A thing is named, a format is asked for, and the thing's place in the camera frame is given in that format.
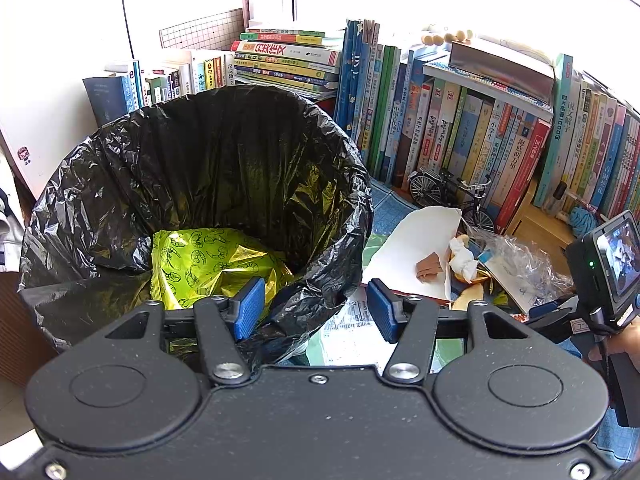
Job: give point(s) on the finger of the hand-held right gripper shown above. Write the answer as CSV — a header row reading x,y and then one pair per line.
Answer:
x,y
550,308

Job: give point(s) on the wooden drawer box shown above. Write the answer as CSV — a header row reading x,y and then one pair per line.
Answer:
x,y
540,225

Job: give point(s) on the bin with black liner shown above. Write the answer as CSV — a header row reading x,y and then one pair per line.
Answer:
x,y
200,150

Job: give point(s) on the long row of upright books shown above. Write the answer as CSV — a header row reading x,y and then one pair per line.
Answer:
x,y
450,130

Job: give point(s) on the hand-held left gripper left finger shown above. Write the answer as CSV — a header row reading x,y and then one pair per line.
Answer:
x,y
248,307

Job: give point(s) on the short row of small books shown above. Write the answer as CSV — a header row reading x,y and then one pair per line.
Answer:
x,y
165,80

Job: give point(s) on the black model bicycle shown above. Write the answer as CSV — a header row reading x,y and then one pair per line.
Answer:
x,y
440,192

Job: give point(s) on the white and navy jacket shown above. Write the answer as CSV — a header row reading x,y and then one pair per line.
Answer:
x,y
7,220

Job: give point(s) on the blue white small carton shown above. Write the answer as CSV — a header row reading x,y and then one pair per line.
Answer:
x,y
487,258

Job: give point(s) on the clear plastic bag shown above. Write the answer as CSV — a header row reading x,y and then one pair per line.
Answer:
x,y
525,265

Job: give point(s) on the large orange peel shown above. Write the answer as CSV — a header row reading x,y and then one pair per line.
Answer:
x,y
470,296

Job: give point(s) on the yellow-green snack bag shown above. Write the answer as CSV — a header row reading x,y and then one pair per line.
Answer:
x,y
200,255

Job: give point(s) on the white tissue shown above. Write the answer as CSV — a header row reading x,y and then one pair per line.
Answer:
x,y
462,260

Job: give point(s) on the white and orange cardboard sheet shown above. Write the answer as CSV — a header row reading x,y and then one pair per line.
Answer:
x,y
405,245

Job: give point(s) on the stack of flat-lying books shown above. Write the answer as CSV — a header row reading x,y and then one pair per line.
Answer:
x,y
285,65

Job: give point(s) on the white paper box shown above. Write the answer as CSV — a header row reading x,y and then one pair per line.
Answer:
x,y
265,10

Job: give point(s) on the yellowish peel piece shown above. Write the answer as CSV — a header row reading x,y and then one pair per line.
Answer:
x,y
463,237

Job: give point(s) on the white grid board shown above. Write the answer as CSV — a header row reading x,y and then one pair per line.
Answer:
x,y
200,30

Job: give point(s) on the person's right hand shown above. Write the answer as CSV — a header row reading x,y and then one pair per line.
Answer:
x,y
625,345

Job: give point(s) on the blue checked mat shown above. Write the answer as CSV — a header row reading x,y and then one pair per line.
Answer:
x,y
395,210

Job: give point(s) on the brown paper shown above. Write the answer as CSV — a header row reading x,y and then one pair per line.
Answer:
x,y
427,266

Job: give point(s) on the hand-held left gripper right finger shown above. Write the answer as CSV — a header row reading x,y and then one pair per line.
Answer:
x,y
382,310

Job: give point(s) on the blue yarn ball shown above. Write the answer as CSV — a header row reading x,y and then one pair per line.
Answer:
x,y
584,219

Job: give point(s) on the white board with sticker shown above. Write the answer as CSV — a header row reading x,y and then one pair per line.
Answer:
x,y
50,150

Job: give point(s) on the silver flat box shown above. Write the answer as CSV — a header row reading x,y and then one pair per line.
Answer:
x,y
500,67

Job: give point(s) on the small dark-capped bottle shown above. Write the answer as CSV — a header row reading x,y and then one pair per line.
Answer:
x,y
560,195

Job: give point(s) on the blue patterned flat box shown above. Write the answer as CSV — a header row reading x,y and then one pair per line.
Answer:
x,y
475,87

